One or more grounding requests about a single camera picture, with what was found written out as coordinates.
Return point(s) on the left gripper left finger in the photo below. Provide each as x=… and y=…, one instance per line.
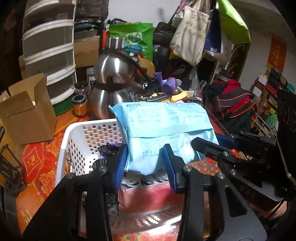
x=77, y=209

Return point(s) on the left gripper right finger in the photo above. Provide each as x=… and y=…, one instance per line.
x=231, y=218

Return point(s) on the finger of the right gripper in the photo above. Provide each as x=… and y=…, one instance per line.
x=228, y=163
x=255, y=146

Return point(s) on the light blue wipes pack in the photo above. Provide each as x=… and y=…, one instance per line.
x=147, y=126

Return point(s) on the red black jacket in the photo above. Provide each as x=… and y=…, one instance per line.
x=231, y=105

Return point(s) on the red floral tablecloth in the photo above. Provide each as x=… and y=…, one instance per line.
x=40, y=161

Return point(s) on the yellow object on table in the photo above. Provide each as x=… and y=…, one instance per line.
x=178, y=97

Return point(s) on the pink foil packet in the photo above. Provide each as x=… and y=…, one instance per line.
x=148, y=198

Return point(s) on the grey white knitted socks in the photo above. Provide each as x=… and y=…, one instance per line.
x=133, y=180

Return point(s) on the white perforated plastic basket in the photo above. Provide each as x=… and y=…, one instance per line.
x=78, y=152

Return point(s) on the black knitted glove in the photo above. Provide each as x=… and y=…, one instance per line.
x=105, y=153

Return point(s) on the purple plastic cup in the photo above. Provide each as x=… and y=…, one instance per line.
x=168, y=86

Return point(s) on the white hanging bag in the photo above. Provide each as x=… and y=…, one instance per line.
x=217, y=44

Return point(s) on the beige canvas tote bag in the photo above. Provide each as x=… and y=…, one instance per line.
x=189, y=39

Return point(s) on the lime green hanging bag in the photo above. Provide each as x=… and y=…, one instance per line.
x=232, y=24

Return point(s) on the orange spice jar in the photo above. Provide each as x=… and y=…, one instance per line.
x=80, y=107

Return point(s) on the brown cardboard box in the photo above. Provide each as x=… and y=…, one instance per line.
x=28, y=114

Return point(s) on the stainless steel kettle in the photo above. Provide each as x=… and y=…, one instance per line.
x=118, y=78

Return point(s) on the green shopping bag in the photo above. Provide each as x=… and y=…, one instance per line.
x=138, y=37

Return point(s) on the white drawer tower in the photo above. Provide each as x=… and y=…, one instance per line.
x=48, y=45

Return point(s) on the black bag on drawers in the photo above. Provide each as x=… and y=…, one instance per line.
x=91, y=10

